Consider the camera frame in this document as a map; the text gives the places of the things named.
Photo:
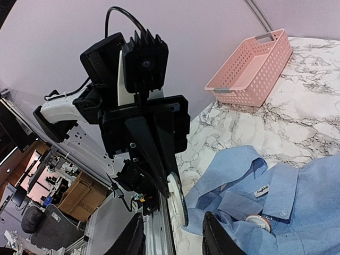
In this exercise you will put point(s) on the blue shirt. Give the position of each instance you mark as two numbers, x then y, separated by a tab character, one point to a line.
301	204

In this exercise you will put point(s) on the round brooch orange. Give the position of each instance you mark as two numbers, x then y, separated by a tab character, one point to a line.
260	221

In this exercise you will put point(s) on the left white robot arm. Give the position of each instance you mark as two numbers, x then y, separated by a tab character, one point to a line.
72	118

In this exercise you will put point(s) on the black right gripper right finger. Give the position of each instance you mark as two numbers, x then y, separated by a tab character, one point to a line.
215	239

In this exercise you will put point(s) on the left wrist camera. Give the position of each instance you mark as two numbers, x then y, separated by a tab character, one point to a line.
145	59

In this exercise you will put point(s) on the round brooch dark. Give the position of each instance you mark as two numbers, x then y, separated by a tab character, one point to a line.
177	198

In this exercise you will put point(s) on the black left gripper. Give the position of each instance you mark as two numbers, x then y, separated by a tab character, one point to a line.
152	132

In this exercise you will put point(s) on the left aluminium post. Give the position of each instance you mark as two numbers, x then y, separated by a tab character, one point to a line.
259	14

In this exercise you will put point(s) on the pink plastic basket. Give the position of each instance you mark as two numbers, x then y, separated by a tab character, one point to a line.
251	72

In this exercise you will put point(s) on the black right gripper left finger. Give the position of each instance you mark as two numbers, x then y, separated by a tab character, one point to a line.
132	239

